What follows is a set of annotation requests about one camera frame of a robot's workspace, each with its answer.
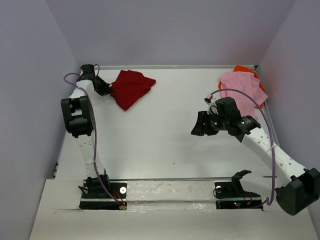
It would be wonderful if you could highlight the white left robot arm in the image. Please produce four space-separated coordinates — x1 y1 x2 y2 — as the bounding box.
60 64 114 199

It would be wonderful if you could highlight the pink t shirt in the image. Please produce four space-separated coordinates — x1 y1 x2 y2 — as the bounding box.
218 71 269 121

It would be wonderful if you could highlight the dark red t shirt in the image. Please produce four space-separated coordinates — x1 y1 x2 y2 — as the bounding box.
110 70 156 111

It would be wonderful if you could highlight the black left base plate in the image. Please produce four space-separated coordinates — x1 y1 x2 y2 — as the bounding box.
78 181 128 211

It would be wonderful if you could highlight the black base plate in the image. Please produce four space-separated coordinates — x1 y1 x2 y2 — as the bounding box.
78 181 128 211
212 181 263 210

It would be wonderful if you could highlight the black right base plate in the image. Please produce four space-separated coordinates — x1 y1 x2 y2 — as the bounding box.
212 181 263 210

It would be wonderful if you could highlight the orange t shirt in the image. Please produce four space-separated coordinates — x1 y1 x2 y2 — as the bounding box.
218 65 267 108

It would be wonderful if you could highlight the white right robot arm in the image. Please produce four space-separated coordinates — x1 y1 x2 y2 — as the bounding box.
191 97 320 216

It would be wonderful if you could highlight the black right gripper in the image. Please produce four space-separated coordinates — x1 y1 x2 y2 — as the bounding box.
190 111 229 136

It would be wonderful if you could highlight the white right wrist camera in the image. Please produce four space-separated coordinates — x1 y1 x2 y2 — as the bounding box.
204 94 218 115

